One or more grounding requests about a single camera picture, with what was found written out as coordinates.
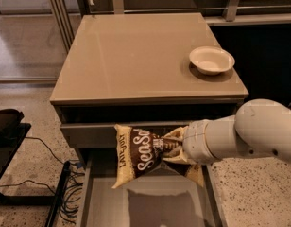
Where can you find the brown sea salt chip bag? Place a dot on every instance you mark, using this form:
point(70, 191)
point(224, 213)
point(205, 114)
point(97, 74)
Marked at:
point(140, 152)

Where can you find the grey top drawer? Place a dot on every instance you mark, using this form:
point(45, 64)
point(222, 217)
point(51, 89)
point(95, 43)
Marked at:
point(103, 135)

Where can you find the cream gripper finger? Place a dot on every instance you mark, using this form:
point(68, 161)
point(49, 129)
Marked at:
point(178, 156)
point(177, 133)

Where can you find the grey drawer cabinet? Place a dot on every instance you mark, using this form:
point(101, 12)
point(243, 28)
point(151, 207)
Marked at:
point(136, 68)

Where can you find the black table at left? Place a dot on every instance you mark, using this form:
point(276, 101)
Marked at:
point(7, 152)

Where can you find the dark object on black table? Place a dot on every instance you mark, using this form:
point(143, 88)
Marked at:
point(10, 119)

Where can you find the open grey middle drawer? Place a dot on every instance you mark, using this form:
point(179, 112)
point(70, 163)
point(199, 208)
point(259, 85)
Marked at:
point(161, 198)

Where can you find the metal shelf rail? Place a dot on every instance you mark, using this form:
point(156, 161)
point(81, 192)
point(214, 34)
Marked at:
point(252, 12)

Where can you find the white paper bowl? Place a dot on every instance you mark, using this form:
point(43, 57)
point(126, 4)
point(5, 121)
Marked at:
point(211, 60)

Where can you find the black power strip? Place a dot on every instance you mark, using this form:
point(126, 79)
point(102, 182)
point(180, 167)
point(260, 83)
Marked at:
point(58, 195)

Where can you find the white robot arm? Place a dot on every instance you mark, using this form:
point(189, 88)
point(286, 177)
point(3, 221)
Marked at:
point(260, 128)

